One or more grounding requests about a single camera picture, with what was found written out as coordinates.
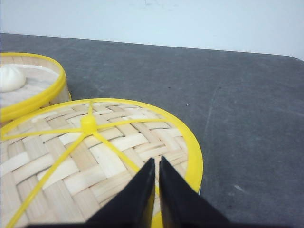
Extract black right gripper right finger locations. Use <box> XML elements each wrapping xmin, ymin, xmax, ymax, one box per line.
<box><xmin>159</xmin><ymin>156</ymin><xmax>232</xmax><ymax>228</ymax></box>

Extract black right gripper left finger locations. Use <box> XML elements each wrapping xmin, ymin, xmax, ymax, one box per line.
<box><xmin>78</xmin><ymin>158</ymin><xmax>155</xmax><ymax>228</ymax></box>

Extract bamboo steamer drawer yellow rims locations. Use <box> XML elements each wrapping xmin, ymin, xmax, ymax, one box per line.
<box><xmin>0</xmin><ymin>52</ymin><xmax>71</xmax><ymax>126</ymax></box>

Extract white steamed bun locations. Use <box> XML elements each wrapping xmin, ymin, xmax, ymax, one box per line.
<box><xmin>0</xmin><ymin>65</ymin><xmax>26</xmax><ymax>93</ymax></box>

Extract woven bamboo steamer lid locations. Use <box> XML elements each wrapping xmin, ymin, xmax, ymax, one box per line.
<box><xmin>0</xmin><ymin>98</ymin><xmax>203</xmax><ymax>228</ymax></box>

